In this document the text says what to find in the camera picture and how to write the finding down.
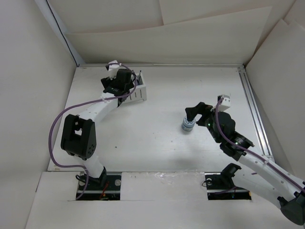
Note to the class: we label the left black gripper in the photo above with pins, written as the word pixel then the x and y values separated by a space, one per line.
pixel 108 82

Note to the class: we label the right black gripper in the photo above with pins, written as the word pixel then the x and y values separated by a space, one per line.
pixel 201 108

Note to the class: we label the clear blue-tipped pen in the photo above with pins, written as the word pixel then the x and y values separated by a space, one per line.
pixel 140 76

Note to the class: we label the blue-white round tin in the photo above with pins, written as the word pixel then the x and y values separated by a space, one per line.
pixel 188 125

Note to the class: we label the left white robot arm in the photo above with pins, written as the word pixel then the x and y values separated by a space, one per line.
pixel 79 131

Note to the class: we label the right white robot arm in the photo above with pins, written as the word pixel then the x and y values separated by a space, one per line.
pixel 252 171

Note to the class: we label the white two-compartment slotted organizer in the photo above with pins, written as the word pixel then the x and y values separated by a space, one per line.
pixel 140 93

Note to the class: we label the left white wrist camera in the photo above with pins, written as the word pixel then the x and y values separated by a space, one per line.
pixel 111 66

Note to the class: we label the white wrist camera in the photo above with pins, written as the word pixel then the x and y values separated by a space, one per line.
pixel 225 102
pixel 111 66

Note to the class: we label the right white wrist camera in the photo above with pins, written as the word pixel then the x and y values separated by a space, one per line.
pixel 225 102

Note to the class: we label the aluminium rail right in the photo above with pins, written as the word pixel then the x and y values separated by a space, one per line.
pixel 258 124

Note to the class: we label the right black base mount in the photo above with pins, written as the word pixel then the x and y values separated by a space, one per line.
pixel 220 186

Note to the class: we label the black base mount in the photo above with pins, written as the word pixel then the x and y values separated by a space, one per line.
pixel 220 186
pixel 105 188

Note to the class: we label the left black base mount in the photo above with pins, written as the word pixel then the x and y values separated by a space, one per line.
pixel 105 188

